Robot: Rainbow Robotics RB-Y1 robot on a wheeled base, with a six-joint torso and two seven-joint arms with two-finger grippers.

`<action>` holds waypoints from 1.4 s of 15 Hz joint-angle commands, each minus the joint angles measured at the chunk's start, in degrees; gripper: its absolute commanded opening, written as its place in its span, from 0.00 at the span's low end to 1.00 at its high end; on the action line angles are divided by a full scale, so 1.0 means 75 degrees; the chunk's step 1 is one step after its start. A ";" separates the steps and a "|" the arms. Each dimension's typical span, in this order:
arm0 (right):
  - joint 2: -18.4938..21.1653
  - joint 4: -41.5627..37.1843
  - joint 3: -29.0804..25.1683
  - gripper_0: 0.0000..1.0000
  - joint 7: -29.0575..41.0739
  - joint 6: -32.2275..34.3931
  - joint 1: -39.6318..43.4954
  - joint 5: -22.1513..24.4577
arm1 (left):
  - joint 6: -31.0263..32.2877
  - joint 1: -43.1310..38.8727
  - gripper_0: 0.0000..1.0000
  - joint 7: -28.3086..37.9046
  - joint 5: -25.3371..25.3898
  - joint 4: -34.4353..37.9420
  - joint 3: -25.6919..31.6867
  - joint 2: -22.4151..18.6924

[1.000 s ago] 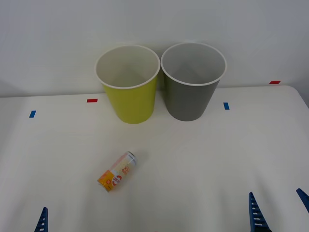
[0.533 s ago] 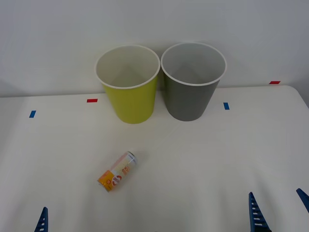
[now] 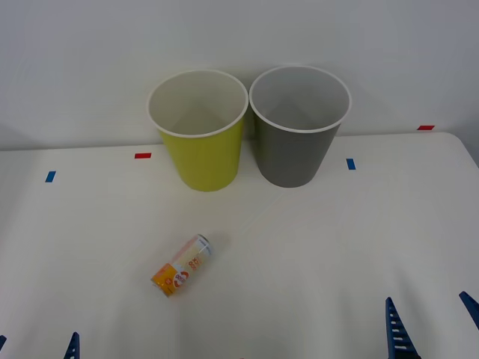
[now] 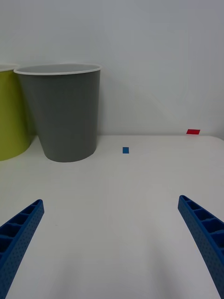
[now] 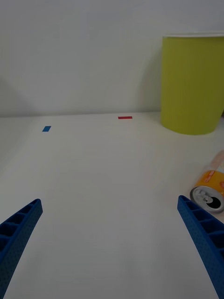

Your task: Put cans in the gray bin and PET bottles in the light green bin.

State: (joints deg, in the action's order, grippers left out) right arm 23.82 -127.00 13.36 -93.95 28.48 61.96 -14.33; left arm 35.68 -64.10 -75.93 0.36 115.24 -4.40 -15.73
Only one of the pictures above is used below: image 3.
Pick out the grey plastic bin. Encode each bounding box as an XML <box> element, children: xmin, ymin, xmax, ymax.
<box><xmin>248</xmin><ymin>65</ymin><xmax>353</xmax><ymax>188</ymax></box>

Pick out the orange and white drink can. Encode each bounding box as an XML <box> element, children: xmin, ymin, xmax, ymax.
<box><xmin>150</xmin><ymin>233</ymin><xmax>213</xmax><ymax>299</ymax></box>

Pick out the yellow-green plastic bin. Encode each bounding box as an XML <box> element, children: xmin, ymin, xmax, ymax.
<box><xmin>145</xmin><ymin>69</ymin><xmax>251</xmax><ymax>193</ymax></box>

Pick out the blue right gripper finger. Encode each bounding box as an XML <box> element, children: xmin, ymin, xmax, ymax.
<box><xmin>459</xmin><ymin>291</ymin><xmax>479</xmax><ymax>332</ymax></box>
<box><xmin>385</xmin><ymin>297</ymin><xmax>422</xmax><ymax>359</ymax></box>

